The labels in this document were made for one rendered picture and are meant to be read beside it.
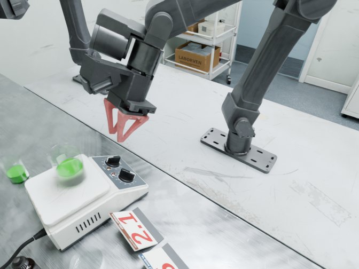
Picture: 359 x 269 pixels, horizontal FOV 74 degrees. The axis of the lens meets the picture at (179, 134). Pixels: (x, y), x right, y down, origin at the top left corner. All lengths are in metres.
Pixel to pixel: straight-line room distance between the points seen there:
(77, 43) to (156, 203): 0.58
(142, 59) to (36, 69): 1.60
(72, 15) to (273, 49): 0.60
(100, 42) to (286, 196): 0.49
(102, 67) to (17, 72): 1.57
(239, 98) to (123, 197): 0.32
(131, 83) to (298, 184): 0.44
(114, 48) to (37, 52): 1.56
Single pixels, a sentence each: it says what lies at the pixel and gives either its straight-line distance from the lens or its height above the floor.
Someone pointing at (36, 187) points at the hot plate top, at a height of 0.99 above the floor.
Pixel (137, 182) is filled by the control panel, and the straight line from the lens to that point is 0.52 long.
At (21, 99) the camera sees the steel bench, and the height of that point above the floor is 0.90.
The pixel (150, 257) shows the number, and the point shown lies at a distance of 0.45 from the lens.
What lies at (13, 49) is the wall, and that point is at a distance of 1.93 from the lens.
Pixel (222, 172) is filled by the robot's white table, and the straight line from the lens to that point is 0.60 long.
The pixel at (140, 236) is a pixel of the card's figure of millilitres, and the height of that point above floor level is 0.92.
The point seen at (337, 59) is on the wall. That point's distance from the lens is 3.18.
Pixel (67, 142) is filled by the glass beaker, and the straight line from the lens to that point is 0.47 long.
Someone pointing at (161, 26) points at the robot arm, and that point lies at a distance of 0.42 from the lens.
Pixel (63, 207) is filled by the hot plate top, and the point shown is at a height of 0.99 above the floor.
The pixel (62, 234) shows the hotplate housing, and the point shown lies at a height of 0.95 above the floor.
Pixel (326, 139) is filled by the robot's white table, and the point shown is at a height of 0.90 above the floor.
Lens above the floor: 1.34
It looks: 40 degrees down
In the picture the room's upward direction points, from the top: 1 degrees clockwise
